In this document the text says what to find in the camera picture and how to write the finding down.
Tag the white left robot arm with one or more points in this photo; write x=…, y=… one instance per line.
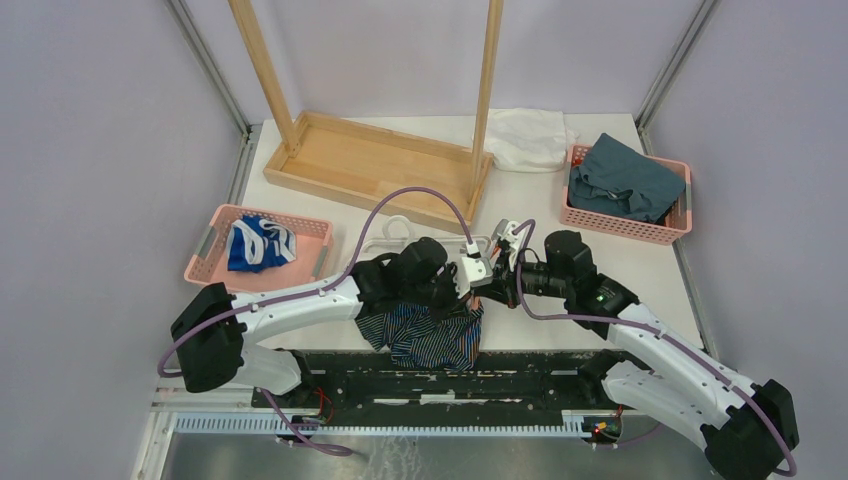
x=217, y=338

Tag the pink basket left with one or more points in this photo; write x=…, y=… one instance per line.
x=208, y=263

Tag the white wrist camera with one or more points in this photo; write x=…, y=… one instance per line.
x=507, y=239
x=473, y=270

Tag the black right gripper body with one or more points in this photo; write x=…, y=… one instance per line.
x=539, y=281

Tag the wooden hanger rack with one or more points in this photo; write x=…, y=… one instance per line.
x=354, y=163

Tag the teal grey underwear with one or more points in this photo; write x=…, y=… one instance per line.
x=614, y=179

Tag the white folded cloth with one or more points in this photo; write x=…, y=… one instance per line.
x=526, y=140

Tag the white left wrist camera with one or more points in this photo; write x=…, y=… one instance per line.
x=473, y=270

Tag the white slotted cable duct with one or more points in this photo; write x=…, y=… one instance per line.
x=271, y=424

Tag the navy striped boxer underwear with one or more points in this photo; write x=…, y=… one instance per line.
x=416, y=340

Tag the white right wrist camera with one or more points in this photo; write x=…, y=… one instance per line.
x=507, y=239

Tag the pink basket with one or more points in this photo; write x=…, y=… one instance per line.
x=675, y=224
x=208, y=263

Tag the white plastic clip hanger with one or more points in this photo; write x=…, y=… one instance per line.
x=397, y=238

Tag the blue white underwear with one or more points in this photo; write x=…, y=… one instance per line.
x=255, y=244

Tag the pink basket right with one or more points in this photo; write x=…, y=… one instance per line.
x=675, y=224

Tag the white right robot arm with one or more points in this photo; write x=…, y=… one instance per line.
x=745, y=429

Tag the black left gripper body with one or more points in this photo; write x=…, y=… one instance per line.
x=440, y=295

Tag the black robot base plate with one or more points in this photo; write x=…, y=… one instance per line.
x=503, y=389

